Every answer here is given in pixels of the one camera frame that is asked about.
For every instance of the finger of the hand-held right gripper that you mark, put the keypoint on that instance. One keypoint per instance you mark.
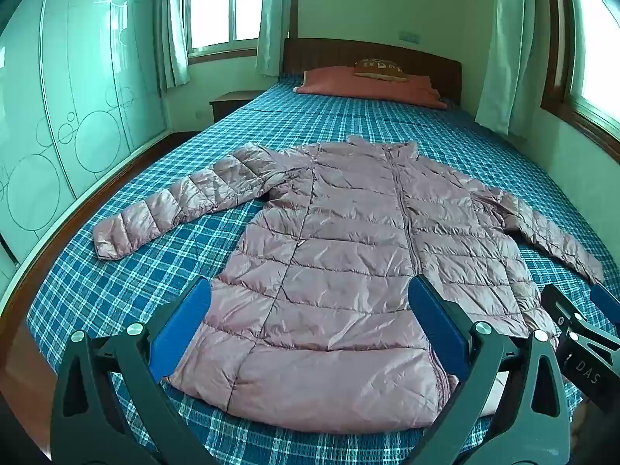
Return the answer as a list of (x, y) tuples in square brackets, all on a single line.
[(562, 307), (606, 306)]

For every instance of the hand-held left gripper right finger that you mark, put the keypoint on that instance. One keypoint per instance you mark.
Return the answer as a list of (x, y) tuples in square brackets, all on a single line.
[(437, 330)]

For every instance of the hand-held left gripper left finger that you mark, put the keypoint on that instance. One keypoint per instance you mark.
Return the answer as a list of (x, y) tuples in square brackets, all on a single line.
[(181, 330)]

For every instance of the pink quilted down jacket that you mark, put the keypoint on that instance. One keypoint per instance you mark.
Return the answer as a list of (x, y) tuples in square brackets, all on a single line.
[(348, 271)]

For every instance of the bed with blue plaid sheet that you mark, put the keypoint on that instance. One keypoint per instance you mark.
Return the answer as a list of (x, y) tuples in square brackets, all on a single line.
[(145, 281)]

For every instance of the wooden nightstand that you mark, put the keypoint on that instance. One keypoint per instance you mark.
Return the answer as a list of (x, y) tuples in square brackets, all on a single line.
[(232, 104)]

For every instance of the pink pillow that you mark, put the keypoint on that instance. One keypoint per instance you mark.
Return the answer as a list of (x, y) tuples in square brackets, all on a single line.
[(378, 88)]

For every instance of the glass wardrobe with circle pattern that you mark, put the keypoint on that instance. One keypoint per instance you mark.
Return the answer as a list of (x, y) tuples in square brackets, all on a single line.
[(68, 106)]

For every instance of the small brown patterned cushion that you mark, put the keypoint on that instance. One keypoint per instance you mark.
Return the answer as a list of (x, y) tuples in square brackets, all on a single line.
[(380, 69)]

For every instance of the dark wooden headboard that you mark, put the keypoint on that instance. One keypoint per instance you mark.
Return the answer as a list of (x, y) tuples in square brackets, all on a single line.
[(411, 55)]

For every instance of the wall switch plate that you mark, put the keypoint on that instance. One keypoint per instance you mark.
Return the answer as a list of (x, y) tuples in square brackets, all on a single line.
[(409, 36)]

